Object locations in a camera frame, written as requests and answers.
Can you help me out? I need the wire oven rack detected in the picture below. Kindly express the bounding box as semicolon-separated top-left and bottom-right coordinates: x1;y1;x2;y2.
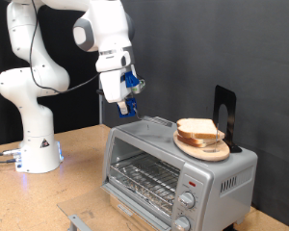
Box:
109;153;181;213

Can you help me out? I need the base cable with metal connector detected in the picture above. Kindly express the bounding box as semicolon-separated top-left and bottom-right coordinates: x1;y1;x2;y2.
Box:
0;147;22;157

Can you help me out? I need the silver toaster oven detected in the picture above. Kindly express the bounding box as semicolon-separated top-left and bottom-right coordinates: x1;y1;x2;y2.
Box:
100;115;258;231

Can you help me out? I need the glass oven door with handle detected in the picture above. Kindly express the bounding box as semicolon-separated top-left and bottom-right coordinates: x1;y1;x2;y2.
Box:
57;182;172;231

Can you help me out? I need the silver oven knob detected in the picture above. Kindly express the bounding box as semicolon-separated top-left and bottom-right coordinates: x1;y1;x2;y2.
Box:
173;215;192;231
177;191;197;210

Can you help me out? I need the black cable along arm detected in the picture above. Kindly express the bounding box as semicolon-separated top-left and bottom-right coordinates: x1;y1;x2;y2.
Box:
28;0;101;94

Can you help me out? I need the vertical metal pole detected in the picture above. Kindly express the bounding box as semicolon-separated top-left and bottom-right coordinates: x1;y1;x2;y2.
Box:
97;92;105;125

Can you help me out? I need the aluminium foil tray liner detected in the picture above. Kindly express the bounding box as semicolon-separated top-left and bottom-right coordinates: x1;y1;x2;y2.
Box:
114;177;173;217

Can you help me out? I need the thin metal wire pin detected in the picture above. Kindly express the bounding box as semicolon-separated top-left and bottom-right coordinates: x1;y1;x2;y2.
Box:
203;123;222;153

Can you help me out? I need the black metal bookend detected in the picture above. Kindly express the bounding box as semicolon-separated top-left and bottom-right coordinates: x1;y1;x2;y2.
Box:
212;85;244;154

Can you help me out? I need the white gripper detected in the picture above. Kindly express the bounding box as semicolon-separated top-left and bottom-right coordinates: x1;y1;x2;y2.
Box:
99;65;134;116

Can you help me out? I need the round wooden board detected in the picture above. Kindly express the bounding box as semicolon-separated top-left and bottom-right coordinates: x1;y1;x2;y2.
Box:
172;129;231;163

